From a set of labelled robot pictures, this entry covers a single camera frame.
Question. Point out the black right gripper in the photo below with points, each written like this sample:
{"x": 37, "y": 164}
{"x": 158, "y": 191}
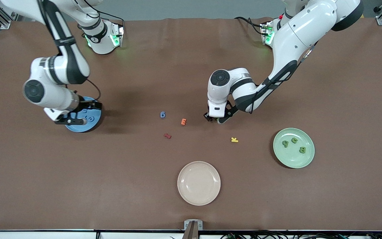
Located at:
{"x": 91, "y": 106}

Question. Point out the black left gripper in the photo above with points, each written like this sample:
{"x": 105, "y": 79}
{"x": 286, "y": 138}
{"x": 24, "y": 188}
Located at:
{"x": 207, "y": 116}

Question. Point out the blue foam letter G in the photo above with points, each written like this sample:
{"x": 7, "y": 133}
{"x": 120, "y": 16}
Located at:
{"x": 91, "y": 118}

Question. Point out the blue foam number 9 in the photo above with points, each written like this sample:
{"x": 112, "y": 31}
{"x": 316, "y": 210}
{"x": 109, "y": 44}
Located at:
{"x": 162, "y": 115}

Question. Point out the green foam letter P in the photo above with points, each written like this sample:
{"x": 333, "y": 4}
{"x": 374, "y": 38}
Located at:
{"x": 285, "y": 143}

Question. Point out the green foam letter U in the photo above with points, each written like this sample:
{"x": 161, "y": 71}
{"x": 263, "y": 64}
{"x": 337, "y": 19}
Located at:
{"x": 294, "y": 140}

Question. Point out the green foam letter B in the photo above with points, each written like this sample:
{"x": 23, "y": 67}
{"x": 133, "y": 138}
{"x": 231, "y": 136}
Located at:
{"x": 302, "y": 149}

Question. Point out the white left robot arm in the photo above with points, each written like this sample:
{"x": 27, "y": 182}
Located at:
{"x": 297, "y": 33}

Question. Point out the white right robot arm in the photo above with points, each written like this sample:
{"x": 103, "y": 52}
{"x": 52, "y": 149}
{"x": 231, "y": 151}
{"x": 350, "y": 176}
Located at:
{"x": 51, "y": 69}

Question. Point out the grey arm base connector box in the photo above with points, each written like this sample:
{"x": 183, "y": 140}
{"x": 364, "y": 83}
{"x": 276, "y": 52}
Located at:
{"x": 118, "y": 35}
{"x": 267, "y": 33}

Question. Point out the blue plate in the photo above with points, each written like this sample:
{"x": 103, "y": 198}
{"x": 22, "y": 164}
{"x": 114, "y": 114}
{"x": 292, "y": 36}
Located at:
{"x": 93, "y": 126}

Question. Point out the orange foam letter E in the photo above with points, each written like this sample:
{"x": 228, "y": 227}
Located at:
{"x": 183, "y": 122}

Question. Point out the yellow foam letter K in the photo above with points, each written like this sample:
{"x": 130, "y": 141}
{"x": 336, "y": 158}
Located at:
{"x": 234, "y": 139}

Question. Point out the red foam letter I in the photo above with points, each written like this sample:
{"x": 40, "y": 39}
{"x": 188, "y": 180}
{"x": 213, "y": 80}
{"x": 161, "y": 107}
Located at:
{"x": 167, "y": 136}

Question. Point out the beige plate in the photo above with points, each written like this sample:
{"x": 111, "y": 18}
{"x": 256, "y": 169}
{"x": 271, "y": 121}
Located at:
{"x": 199, "y": 183}

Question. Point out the brown table mat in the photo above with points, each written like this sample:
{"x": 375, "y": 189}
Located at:
{"x": 45, "y": 182}

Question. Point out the pale green plate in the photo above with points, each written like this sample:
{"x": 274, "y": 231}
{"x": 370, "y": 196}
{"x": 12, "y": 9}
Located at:
{"x": 293, "y": 161}

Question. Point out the grey metal mount bracket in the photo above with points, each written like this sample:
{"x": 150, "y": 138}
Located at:
{"x": 187, "y": 225}

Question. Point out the white table edge rail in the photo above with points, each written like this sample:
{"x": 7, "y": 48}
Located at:
{"x": 45, "y": 235}

